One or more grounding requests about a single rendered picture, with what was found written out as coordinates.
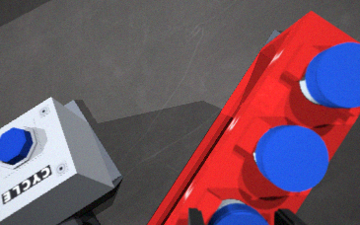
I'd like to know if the white control box with blue button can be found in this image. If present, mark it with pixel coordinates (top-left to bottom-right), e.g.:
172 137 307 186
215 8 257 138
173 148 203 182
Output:
0 97 123 225

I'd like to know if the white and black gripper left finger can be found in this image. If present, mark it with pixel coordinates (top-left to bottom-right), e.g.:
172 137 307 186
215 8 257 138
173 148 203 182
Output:
188 208 205 225

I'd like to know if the blue round cap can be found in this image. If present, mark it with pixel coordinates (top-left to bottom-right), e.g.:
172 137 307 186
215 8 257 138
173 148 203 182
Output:
255 125 328 192
208 203 269 225
305 42 360 109

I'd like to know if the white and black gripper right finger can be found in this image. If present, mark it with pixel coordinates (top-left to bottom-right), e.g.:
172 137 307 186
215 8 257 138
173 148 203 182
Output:
274 208 307 225

